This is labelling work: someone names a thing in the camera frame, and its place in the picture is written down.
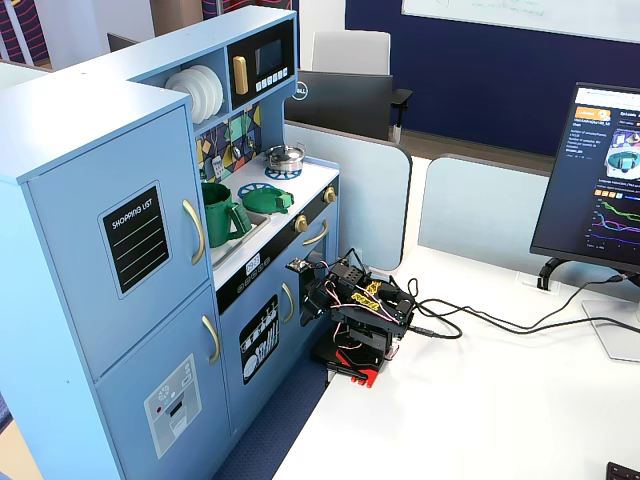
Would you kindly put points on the green plastic pitcher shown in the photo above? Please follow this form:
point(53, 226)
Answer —
point(217, 215)

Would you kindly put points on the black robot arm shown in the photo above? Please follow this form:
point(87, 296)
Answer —
point(370, 305)

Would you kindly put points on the white toy plate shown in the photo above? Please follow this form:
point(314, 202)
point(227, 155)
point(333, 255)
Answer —
point(192, 80)
point(207, 97)
point(176, 85)

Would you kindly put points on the grey rounded desk divider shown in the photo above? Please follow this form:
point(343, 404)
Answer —
point(480, 210)
point(360, 200)

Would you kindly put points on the blue wooden toy kitchen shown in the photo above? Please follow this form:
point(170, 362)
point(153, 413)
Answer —
point(125, 210)

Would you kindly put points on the steel slotted spatula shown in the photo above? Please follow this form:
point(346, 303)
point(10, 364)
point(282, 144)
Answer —
point(218, 168)

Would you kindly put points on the steel spoon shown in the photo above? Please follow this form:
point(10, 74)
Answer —
point(249, 142)

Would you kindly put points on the steel pot with lid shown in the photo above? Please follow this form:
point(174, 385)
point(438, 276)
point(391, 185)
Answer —
point(285, 157)

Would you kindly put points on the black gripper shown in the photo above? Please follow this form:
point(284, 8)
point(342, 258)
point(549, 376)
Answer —
point(311, 303)

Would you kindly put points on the whiteboard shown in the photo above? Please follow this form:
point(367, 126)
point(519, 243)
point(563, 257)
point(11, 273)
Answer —
point(525, 15)

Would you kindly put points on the computer monitor showing plots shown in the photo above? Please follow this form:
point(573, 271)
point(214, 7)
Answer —
point(600, 190)

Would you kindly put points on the black keyboard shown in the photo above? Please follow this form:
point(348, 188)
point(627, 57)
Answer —
point(622, 472)

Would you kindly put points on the steel ladle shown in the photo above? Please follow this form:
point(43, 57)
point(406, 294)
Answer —
point(236, 150)

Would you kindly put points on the white office chair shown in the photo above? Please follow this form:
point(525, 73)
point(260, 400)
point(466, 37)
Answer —
point(350, 52)

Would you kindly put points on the gold stove knob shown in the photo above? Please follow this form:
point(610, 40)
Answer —
point(300, 223)
point(329, 194)

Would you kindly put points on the green plastic lid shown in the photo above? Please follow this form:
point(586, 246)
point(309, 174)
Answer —
point(262, 199)

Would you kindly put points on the red black table clamp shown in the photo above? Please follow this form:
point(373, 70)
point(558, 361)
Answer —
point(357, 370)

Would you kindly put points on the black Dell monitor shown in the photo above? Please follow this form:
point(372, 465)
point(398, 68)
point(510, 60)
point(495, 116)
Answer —
point(345, 102)

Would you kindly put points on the small camera circuit board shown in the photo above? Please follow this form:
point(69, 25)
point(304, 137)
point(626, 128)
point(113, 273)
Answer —
point(298, 265)

